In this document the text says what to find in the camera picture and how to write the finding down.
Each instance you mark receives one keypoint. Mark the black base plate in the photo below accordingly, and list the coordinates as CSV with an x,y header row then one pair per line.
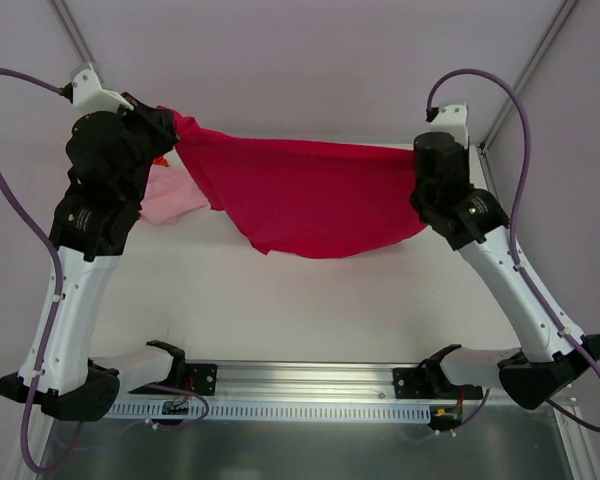
x,y
428,383
201,378

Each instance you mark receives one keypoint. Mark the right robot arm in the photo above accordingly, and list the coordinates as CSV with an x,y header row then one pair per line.
x,y
553,351

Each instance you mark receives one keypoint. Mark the left aluminium frame post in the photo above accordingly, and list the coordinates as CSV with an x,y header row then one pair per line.
x,y
71,31

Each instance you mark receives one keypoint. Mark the white slotted cable duct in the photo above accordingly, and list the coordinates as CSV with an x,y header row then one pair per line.
x,y
241,410

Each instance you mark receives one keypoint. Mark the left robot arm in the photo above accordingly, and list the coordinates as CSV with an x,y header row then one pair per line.
x,y
111,153

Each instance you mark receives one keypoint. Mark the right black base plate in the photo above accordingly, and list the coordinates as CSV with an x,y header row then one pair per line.
x,y
428,383

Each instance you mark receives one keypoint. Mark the aluminium mounting rail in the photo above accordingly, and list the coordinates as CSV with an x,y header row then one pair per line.
x,y
287,381

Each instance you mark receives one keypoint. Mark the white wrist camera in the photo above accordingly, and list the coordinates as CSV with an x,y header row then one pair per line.
x,y
450,118
85,91

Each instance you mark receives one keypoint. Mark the magenta t shirt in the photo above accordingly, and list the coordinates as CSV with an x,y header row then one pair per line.
x,y
313,199

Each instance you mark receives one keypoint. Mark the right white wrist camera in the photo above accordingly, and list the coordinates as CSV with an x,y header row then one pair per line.
x,y
450,118

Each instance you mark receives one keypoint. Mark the pink folded t shirt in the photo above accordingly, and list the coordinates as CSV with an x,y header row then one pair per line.
x,y
170,193

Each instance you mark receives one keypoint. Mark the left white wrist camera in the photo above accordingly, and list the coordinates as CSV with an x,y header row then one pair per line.
x,y
85,91

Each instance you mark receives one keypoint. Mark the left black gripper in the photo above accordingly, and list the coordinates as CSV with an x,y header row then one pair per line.
x,y
156,126

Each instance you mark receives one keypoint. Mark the right aluminium frame post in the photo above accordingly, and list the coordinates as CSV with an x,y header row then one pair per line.
x,y
553,30

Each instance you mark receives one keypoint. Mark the orange folded t shirt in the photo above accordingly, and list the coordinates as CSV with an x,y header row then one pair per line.
x,y
161,161

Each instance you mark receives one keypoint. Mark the aluminium frame post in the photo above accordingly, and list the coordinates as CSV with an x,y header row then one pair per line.
x,y
71,31
553,30

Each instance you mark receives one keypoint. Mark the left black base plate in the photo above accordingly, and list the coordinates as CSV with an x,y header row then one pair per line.
x,y
201,378

